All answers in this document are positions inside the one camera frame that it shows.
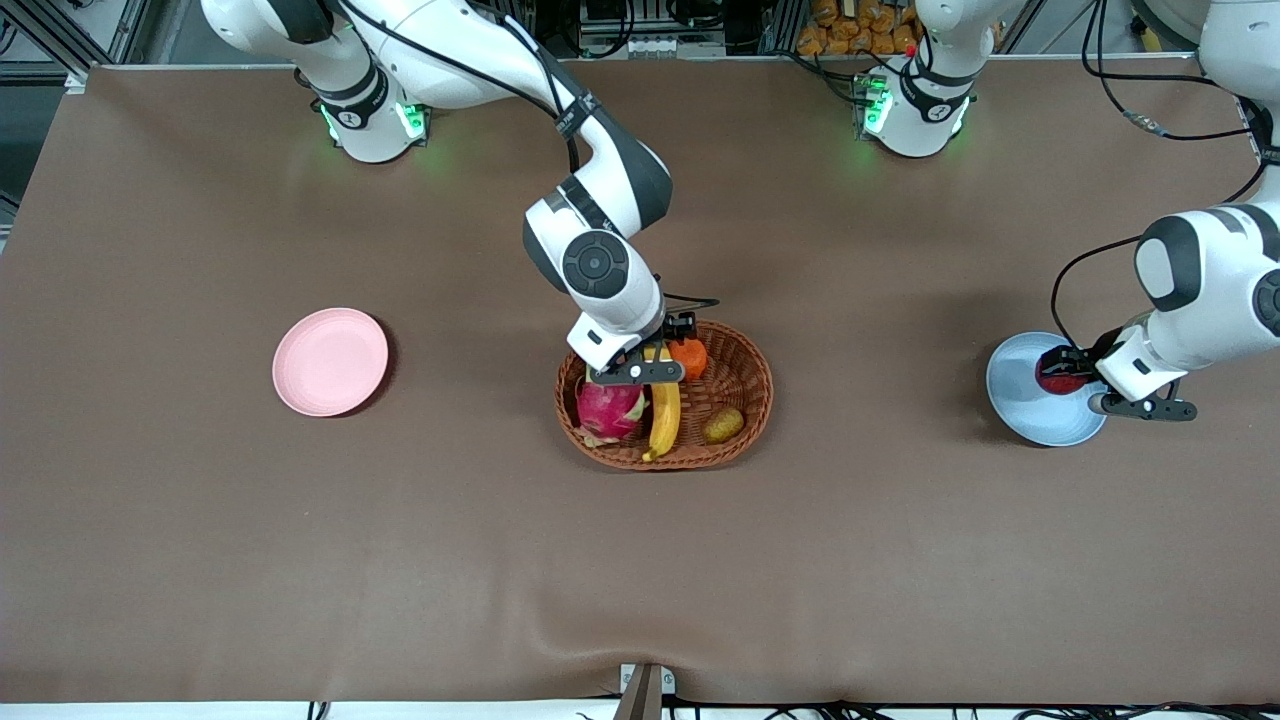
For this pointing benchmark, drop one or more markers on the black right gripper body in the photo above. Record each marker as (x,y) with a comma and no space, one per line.
(678,327)

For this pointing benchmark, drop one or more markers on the red apple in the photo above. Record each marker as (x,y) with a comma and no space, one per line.
(1055,378)

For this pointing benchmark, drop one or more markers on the yellow banana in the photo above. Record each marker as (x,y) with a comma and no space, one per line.
(662,415)

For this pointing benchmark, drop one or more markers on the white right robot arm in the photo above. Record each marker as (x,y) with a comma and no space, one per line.
(600,270)

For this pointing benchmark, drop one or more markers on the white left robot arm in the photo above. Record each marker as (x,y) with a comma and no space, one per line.
(1210,290)

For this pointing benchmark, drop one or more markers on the orange fruit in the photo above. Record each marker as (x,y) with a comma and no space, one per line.
(690,360)

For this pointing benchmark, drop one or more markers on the blue round plate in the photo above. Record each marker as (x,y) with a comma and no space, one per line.
(1030,410)

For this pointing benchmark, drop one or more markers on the pink dragon fruit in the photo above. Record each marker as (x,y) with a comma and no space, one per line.
(607,412)

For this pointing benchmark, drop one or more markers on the brown wicker basket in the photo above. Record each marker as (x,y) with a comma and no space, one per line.
(745,400)

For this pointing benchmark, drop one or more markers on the green brown kiwi fruit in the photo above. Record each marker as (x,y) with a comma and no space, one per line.
(723,426)

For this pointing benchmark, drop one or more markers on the brown table cloth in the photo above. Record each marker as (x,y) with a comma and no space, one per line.
(640,560)

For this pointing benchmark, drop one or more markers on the pink round plate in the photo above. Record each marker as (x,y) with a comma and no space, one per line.
(330,362)

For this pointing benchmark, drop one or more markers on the pile of orange items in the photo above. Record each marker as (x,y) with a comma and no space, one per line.
(850,30)

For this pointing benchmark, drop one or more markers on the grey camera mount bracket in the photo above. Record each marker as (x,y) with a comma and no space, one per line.
(645,692)

